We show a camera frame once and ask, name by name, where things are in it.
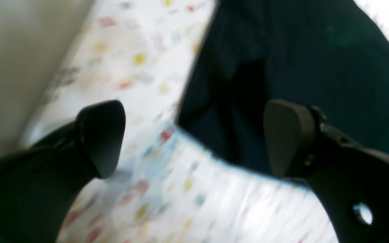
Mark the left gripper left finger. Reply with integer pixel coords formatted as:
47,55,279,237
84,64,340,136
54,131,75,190
0,100,126,243

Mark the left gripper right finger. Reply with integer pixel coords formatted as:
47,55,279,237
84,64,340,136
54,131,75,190
263,99,389,243

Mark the black t-shirt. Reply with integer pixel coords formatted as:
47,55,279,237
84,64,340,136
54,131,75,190
176,0,389,176

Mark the terrazzo pattern tablecloth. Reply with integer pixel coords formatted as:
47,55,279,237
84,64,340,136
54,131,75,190
28,0,340,243

